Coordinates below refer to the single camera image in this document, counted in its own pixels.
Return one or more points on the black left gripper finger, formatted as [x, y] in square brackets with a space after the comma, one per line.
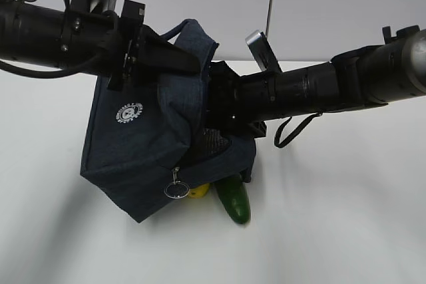
[142, 75]
[156, 55]

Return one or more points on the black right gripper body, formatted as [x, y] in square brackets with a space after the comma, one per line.
[223, 110]

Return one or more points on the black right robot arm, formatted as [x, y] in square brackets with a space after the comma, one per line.
[369, 77]

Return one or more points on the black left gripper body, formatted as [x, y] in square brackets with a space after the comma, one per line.
[129, 27]

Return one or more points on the green toy cucumber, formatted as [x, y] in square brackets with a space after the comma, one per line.
[234, 198]

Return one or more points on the yellow toy lemon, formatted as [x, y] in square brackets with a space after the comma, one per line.
[198, 192]

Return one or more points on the dark navy fabric bag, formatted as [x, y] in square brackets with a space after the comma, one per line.
[148, 145]

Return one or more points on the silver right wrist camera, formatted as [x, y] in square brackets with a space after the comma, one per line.
[262, 52]

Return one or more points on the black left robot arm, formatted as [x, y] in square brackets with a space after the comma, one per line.
[43, 43]

